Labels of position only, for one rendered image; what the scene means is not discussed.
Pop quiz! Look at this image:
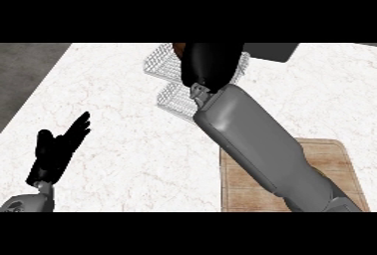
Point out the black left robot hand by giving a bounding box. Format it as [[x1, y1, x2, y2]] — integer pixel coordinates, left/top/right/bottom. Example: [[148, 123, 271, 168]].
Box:
[[26, 111, 94, 187]]

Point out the white wire tiered basket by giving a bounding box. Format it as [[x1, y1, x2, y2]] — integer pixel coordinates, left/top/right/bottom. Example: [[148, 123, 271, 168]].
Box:
[[142, 43, 252, 125]]

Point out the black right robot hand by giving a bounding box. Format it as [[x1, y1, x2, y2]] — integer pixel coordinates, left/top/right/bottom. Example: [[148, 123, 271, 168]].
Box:
[[181, 42, 246, 96]]

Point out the wooden cutting board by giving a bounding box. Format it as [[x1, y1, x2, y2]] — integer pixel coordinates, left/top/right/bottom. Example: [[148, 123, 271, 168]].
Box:
[[218, 137, 371, 213]]

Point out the dark grey appliance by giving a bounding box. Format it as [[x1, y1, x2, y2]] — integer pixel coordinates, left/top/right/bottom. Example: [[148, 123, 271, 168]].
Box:
[[241, 42, 301, 64]]

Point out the brown sweet potato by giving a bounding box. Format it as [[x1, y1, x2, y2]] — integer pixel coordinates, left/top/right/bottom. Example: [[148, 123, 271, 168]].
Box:
[[173, 42, 190, 61]]

